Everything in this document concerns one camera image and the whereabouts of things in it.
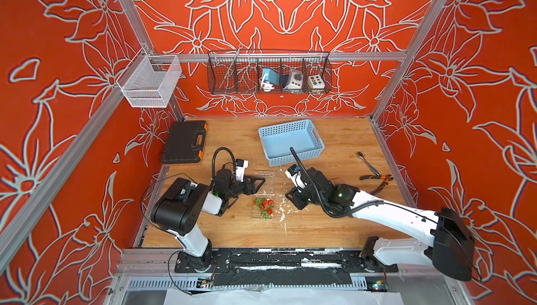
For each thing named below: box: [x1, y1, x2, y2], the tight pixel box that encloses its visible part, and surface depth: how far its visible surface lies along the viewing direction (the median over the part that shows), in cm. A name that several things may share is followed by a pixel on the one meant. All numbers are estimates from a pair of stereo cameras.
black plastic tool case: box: [162, 120, 208, 165], surface depth 105 cm
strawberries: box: [254, 197, 275, 219], surface depth 87 cm
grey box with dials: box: [287, 69, 304, 90], surface depth 93 cm
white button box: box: [307, 74, 326, 89], surface depth 96 cm
